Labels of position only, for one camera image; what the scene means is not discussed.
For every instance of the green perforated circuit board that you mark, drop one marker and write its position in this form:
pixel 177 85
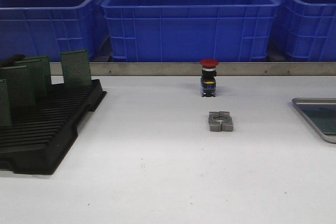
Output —
pixel 312 113
pixel 326 121

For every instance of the rear right green circuit board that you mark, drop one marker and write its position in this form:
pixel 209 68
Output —
pixel 76 68

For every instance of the rear left green circuit board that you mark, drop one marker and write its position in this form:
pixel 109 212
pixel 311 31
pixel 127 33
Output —
pixel 39 72

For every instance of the black slotted board rack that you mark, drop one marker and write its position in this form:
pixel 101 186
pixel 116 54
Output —
pixel 41 135

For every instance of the dark green left circuit board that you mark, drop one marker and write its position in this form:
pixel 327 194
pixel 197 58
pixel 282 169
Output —
pixel 19 86

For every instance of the leftmost edge green circuit board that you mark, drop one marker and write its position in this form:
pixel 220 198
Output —
pixel 5 107

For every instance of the silver metal tray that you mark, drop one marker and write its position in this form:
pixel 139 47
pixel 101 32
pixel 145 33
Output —
pixel 300 103

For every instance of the red emergency stop button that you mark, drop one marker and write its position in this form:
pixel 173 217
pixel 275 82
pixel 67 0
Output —
pixel 208 81

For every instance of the grey split clamp block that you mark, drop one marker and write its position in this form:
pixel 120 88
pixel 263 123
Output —
pixel 220 121

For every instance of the centre blue plastic crate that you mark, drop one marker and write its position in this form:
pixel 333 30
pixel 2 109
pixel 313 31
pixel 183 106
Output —
pixel 189 30

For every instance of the left front blue crate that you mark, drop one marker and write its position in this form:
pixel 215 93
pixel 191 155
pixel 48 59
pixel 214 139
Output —
pixel 50 27

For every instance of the right front blue crate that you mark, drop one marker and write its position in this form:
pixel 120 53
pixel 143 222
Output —
pixel 304 30

